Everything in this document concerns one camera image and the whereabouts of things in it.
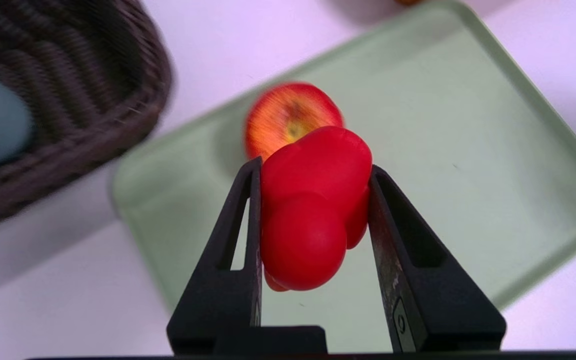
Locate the dark brown wicker basket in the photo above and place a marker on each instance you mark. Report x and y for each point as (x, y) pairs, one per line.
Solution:
(83, 90)

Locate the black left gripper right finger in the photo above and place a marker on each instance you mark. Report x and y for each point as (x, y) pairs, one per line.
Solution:
(438, 305)

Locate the orange wicker basket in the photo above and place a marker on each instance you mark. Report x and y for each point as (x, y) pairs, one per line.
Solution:
(408, 2)

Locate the red rubber duck toy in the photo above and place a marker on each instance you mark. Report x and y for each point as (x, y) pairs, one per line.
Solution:
(313, 210)

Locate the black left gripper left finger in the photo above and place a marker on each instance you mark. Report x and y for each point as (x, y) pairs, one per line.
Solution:
(228, 295)

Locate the red yellow apple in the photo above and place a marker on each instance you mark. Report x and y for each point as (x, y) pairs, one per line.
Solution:
(283, 120)

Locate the light green plastic tray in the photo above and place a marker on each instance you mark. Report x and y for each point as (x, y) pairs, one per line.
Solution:
(468, 150)

